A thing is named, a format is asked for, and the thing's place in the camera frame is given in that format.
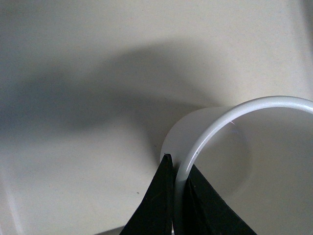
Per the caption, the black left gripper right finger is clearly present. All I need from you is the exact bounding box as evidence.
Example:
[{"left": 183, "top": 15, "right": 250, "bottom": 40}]
[{"left": 174, "top": 165, "right": 256, "bottom": 235}]

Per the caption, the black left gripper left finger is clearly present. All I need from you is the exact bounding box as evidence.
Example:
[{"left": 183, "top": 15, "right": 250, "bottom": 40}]
[{"left": 120, "top": 154, "right": 175, "bottom": 235}]

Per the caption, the white smiley face mug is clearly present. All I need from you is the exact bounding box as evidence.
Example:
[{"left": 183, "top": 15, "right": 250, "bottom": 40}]
[{"left": 161, "top": 96, "right": 313, "bottom": 235}]

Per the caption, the beige rectangular plastic tray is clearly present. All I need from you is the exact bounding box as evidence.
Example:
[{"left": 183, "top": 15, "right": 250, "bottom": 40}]
[{"left": 0, "top": 0, "right": 313, "bottom": 235}]

